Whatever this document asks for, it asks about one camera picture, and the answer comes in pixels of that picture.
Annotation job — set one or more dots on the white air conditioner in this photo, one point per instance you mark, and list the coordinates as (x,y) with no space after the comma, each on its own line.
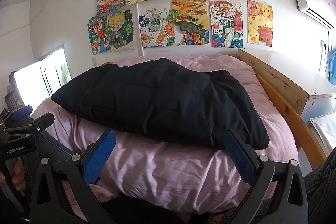
(318,10)

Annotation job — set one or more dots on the orange-haired girl drawing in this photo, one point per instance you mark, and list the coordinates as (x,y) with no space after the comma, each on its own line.
(105,7)

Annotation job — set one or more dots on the pink duvet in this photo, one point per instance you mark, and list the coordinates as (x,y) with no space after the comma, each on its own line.
(192,179)

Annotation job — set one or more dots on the person's left hand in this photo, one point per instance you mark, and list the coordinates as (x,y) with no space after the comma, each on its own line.
(18,178)

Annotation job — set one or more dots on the white wooden cabinet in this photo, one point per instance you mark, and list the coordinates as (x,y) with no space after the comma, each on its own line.
(309,94)

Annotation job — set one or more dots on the blue hanging garment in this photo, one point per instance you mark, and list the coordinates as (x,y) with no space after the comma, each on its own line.
(332,69)

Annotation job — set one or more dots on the pigs and chicks drawing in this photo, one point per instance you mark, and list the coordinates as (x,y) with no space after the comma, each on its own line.
(260,23)

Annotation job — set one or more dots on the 2024 dragon drawing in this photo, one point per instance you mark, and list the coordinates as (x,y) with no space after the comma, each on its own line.
(226,24)

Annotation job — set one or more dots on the blonde girl drawing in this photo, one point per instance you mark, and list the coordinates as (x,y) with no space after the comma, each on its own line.
(121,31)

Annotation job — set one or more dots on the black padded jacket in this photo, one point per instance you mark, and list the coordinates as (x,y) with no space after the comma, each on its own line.
(165,101)

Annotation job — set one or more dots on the landscape river drawing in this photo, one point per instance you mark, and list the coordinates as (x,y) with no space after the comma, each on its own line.
(191,17)

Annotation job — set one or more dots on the wooden bed frame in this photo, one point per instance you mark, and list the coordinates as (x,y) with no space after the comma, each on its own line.
(304,138)

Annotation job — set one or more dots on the orange-haired mermaid drawing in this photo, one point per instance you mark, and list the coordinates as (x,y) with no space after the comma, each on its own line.
(98,35)

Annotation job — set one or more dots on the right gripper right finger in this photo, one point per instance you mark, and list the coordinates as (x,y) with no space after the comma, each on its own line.
(289,201)

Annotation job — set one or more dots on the orange juice fruit drawing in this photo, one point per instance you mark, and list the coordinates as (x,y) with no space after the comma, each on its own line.
(156,25)

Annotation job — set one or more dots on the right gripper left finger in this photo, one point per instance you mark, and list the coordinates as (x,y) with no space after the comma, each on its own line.
(49,201)

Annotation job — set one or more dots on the bright window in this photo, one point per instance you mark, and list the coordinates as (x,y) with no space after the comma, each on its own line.
(40,80)

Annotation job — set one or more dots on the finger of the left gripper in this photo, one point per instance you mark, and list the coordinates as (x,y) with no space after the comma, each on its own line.
(36,126)
(17,114)

